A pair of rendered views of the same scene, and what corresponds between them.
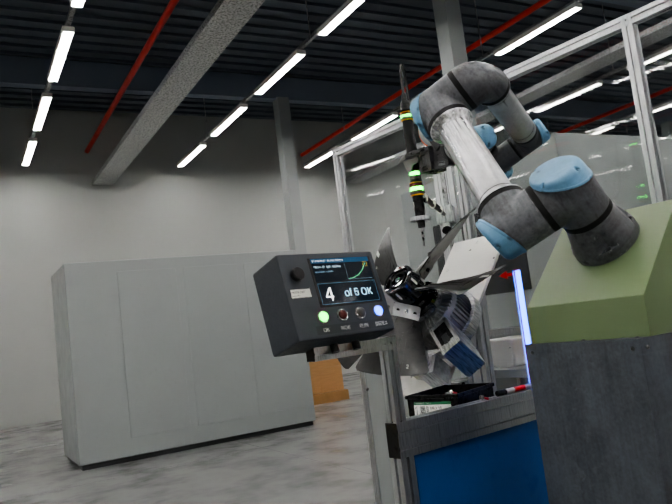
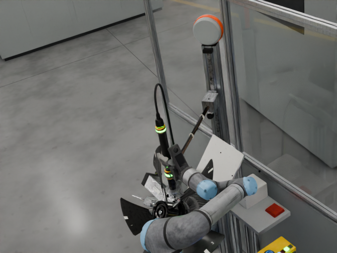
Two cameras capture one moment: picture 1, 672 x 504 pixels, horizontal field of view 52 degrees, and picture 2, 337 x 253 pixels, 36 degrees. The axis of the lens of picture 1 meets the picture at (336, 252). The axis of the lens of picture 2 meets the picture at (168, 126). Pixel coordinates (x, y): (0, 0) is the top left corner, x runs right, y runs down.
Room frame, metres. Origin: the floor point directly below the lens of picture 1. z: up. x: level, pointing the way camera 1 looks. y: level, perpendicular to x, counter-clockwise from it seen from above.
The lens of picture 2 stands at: (0.43, -0.66, 2.99)
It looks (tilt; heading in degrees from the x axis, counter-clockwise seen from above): 34 degrees down; 11
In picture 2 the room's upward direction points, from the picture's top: 11 degrees counter-clockwise
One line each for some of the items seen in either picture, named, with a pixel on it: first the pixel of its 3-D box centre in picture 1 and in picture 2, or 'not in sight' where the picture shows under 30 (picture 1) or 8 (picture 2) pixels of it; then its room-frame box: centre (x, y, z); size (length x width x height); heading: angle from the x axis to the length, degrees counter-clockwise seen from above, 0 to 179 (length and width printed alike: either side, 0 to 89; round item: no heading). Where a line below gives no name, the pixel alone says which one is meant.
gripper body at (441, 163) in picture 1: (437, 156); (181, 170); (2.14, -0.36, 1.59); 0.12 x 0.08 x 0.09; 38
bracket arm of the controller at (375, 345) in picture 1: (352, 348); not in sight; (1.55, -0.01, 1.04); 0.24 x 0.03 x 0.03; 128
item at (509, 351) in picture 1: (509, 351); (247, 190); (2.73, -0.63, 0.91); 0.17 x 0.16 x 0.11; 128
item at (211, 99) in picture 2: (446, 215); (210, 101); (2.83, -0.47, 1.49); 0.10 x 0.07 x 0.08; 163
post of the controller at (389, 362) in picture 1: (391, 378); not in sight; (1.62, -0.09, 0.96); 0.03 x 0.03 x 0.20; 38
